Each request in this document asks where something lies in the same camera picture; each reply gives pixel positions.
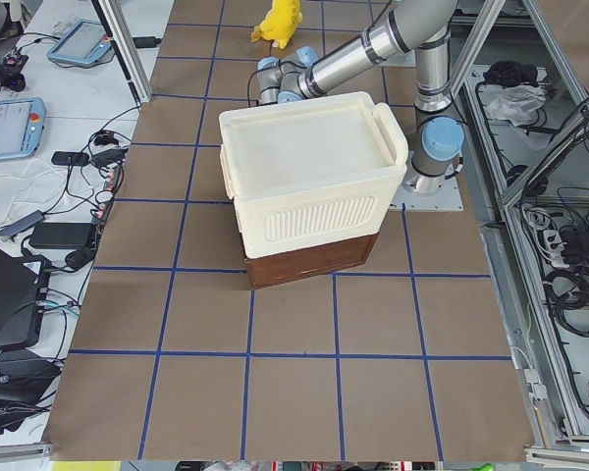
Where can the blue teach pendant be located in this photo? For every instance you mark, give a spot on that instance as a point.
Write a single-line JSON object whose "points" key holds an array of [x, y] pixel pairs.
{"points": [[21, 127], [84, 45]]}

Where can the aluminium frame post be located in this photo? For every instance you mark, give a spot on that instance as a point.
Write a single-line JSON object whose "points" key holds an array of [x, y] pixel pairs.
{"points": [[110, 14]]}

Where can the blue teach pendant far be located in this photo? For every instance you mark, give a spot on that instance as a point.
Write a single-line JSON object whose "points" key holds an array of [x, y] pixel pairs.
{"points": [[84, 45]]}

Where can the blue teach pendant near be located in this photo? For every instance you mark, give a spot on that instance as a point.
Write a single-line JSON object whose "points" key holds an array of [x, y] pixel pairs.
{"points": [[21, 127]]}

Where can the black power adapter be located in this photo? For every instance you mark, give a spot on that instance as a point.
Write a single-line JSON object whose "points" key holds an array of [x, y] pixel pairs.
{"points": [[61, 235]]}

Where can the black laptop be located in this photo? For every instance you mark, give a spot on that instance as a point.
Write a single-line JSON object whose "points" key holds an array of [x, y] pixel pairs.
{"points": [[23, 281]]}

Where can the dark brown wooden drawer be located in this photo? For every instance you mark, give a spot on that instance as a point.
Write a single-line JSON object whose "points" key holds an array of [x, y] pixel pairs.
{"points": [[304, 263]]}

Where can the yellow plush dinosaur toy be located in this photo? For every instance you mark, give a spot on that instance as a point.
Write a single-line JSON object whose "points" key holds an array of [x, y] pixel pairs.
{"points": [[280, 23]]}

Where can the cream white plastic cabinet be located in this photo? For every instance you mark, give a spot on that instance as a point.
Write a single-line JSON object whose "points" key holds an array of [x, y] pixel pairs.
{"points": [[311, 172]]}

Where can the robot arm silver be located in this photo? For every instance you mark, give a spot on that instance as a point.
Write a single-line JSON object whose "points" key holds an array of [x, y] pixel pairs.
{"points": [[338, 70]]}

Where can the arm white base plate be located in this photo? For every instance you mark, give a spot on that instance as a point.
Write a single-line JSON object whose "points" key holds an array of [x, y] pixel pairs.
{"points": [[422, 194]]}

